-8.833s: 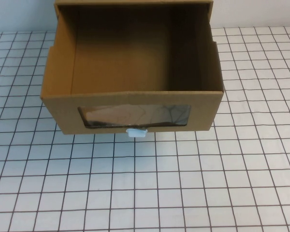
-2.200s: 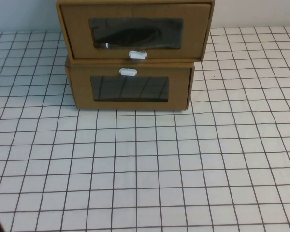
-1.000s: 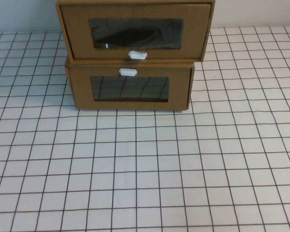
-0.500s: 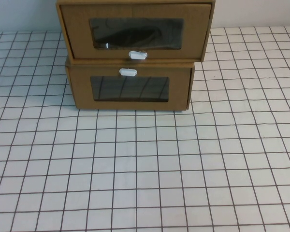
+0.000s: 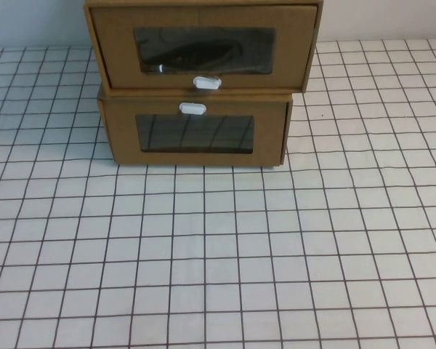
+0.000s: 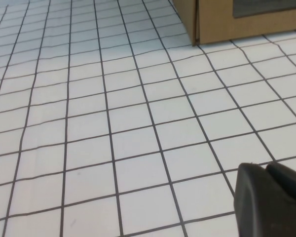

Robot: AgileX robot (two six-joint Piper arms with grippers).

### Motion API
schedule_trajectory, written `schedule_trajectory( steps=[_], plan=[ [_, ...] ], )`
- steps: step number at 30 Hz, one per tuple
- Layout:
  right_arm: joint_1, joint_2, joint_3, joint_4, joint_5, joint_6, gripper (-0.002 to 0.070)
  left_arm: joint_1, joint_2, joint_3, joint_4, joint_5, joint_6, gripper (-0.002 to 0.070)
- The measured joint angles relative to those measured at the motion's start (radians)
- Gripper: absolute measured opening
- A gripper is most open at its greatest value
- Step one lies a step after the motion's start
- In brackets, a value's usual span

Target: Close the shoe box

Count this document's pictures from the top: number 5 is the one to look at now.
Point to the white grid tablecloth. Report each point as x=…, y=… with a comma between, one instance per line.
x=218, y=254

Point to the cardboard drawer with smooth window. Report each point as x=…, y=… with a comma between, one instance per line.
x=120, y=138

